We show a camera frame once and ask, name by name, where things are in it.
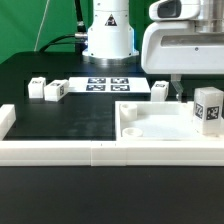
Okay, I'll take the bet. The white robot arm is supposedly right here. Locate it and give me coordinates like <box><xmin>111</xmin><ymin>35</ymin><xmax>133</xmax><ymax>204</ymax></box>
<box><xmin>83</xmin><ymin>0</ymin><xmax>224</xmax><ymax>92</ymax></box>

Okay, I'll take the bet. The white marker base sheet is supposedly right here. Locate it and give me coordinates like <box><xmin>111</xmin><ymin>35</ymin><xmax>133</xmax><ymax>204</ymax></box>
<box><xmin>68</xmin><ymin>77</ymin><xmax>150</xmax><ymax>93</ymax></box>

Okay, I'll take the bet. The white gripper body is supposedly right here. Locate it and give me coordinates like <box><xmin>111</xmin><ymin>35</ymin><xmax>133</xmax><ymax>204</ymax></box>
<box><xmin>141</xmin><ymin>0</ymin><xmax>224</xmax><ymax>75</ymax></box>

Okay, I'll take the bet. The white U-shaped fence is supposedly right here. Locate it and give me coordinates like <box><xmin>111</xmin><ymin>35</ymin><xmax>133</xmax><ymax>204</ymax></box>
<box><xmin>0</xmin><ymin>104</ymin><xmax>224</xmax><ymax>166</ymax></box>

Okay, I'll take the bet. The green backdrop curtain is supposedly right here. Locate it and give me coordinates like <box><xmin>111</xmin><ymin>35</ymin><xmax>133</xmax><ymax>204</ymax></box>
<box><xmin>0</xmin><ymin>0</ymin><xmax>224</xmax><ymax>69</ymax></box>

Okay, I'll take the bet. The black cable bundle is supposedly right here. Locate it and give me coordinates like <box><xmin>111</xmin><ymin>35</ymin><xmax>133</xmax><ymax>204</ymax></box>
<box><xmin>39</xmin><ymin>0</ymin><xmax>89</xmax><ymax>53</ymax></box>

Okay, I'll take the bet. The thin white cable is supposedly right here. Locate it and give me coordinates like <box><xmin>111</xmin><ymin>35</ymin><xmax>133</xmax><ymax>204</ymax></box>
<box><xmin>33</xmin><ymin>0</ymin><xmax>51</xmax><ymax>53</ymax></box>

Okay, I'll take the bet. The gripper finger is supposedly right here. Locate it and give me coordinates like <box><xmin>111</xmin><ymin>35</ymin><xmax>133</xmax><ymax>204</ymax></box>
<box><xmin>171</xmin><ymin>74</ymin><xmax>183</xmax><ymax>102</ymax></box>

